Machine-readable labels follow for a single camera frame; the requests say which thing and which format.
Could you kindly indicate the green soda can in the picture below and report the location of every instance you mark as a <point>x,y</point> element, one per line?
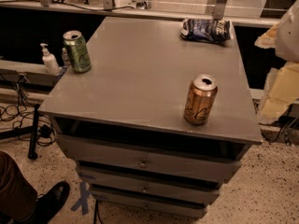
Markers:
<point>75,45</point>

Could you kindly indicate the grey drawer cabinet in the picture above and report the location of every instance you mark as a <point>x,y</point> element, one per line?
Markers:
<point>136,91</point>

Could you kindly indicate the black stand leg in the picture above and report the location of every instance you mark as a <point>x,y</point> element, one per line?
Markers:
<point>32,147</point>

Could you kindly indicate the top grey drawer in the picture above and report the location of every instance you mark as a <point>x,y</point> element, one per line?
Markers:
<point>147,159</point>

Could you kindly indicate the small clear bottle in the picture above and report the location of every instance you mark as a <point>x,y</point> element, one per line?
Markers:
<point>65,57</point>

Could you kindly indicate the gold soda can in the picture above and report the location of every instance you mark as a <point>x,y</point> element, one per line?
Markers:
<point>200,99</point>

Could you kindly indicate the bottom grey drawer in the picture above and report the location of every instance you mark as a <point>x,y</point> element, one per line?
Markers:
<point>148,202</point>

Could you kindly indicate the grey shelf ledge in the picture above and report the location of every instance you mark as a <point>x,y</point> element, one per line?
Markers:
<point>36,74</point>

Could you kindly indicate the brown trouser leg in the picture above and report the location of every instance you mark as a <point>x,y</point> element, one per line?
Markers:
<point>17,196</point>

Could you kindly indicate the blue chip bag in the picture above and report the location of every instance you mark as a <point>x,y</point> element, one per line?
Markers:
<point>209,31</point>

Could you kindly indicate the middle grey drawer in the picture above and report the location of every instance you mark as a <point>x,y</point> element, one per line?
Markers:
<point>129,182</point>

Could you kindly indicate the white pump bottle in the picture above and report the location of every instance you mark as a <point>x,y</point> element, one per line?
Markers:
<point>49,60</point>

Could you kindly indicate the blue tape cross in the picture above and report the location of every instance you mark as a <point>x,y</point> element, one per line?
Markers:
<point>85,202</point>

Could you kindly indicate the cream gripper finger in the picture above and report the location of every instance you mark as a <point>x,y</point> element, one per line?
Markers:
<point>268,39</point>

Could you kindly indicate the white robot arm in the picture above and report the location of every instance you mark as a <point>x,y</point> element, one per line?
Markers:
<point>284,36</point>

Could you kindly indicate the black leather shoe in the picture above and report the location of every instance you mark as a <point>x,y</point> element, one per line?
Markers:
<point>50,204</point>

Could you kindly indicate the grey drawer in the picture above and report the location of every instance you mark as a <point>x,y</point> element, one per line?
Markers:
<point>148,202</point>
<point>147,159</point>
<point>129,182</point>

